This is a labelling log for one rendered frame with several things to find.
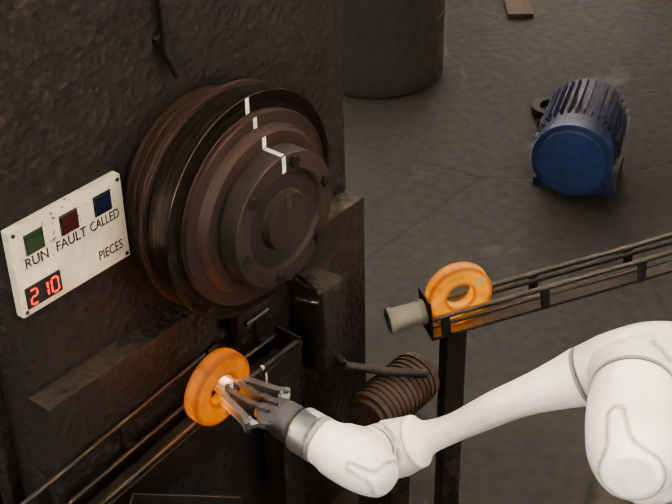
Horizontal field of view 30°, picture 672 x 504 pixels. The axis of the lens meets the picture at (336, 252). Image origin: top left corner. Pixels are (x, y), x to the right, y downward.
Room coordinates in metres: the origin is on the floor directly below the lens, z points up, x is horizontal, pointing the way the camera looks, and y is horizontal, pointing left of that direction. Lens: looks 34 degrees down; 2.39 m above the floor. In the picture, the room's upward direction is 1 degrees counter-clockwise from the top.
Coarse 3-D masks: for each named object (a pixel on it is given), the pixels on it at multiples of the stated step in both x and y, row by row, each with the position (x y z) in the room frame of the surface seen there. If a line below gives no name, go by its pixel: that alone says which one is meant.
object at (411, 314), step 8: (408, 304) 2.32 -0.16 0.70; (416, 304) 2.32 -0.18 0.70; (424, 304) 2.31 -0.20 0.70; (384, 312) 2.32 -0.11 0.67; (392, 312) 2.30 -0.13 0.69; (400, 312) 2.30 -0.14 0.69; (408, 312) 2.30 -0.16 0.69; (416, 312) 2.30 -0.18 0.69; (424, 312) 2.30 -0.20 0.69; (392, 320) 2.28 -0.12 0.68; (400, 320) 2.29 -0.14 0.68; (408, 320) 2.29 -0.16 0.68; (416, 320) 2.29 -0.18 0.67; (424, 320) 2.30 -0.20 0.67; (392, 328) 2.28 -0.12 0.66; (400, 328) 2.29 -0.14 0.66
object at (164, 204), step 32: (224, 96) 2.11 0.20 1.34; (256, 96) 2.10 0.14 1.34; (288, 96) 2.17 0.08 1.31; (192, 128) 2.03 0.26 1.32; (224, 128) 2.03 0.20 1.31; (320, 128) 2.24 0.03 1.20; (192, 160) 1.97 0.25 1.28; (160, 192) 1.96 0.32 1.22; (160, 224) 1.93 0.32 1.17; (160, 256) 1.93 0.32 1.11; (192, 288) 1.94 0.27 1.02
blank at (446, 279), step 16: (448, 272) 2.33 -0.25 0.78; (464, 272) 2.33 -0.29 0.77; (480, 272) 2.35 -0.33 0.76; (432, 288) 2.32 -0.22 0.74; (448, 288) 2.32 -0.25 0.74; (480, 288) 2.35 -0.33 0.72; (432, 304) 2.31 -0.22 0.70; (448, 304) 2.33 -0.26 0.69; (464, 304) 2.35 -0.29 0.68; (464, 320) 2.34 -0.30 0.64
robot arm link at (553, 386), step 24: (552, 360) 1.61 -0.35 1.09; (504, 384) 1.64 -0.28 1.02; (528, 384) 1.60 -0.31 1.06; (552, 384) 1.57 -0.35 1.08; (576, 384) 1.55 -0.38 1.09; (480, 408) 1.64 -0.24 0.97; (504, 408) 1.60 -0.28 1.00; (528, 408) 1.58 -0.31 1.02; (552, 408) 1.57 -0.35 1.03; (384, 432) 1.75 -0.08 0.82; (408, 432) 1.75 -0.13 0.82; (432, 432) 1.74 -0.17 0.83; (456, 432) 1.70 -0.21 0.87; (480, 432) 1.67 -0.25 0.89; (408, 456) 1.72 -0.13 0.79
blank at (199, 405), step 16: (224, 352) 1.90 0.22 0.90; (208, 368) 1.86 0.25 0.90; (224, 368) 1.88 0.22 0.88; (240, 368) 1.91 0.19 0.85; (192, 384) 1.84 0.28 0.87; (208, 384) 1.84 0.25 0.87; (192, 400) 1.82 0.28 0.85; (208, 400) 1.84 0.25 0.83; (192, 416) 1.83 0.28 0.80; (208, 416) 1.84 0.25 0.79; (224, 416) 1.88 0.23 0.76
